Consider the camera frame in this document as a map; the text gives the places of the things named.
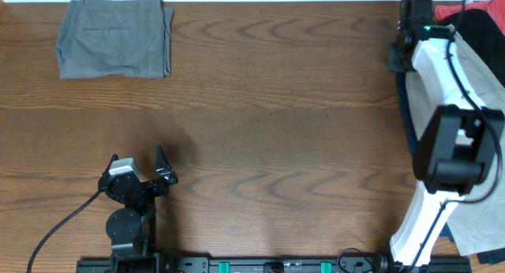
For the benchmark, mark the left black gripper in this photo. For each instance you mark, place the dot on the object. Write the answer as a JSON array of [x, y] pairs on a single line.
[[167, 180]]

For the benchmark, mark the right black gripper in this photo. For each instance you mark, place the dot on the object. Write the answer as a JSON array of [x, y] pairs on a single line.
[[394, 59]]

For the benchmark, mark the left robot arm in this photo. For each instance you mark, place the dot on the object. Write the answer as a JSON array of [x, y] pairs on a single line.
[[132, 228]]

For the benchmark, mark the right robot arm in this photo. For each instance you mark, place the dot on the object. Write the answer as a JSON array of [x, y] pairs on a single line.
[[453, 136]]

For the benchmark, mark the black cloth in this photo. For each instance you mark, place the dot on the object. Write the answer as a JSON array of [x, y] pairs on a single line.
[[485, 37]]

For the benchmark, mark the red cloth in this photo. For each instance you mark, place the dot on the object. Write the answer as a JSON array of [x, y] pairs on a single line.
[[494, 8]]

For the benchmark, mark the folded grey shorts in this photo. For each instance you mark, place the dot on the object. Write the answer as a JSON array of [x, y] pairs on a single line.
[[99, 38]]

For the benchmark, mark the navy blue shorts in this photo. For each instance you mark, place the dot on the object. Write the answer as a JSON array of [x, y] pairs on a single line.
[[491, 257]]

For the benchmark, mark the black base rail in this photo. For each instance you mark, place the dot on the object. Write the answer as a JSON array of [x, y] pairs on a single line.
[[345, 263]]

